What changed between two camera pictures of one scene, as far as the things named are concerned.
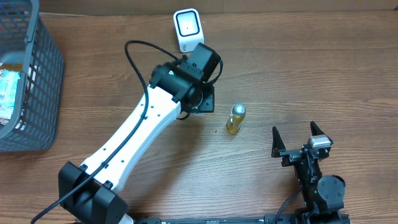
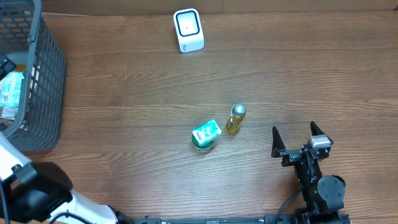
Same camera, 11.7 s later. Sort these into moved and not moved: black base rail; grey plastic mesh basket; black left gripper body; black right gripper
Moved: black left gripper body
Not moved: black base rail; grey plastic mesh basket; black right gripper
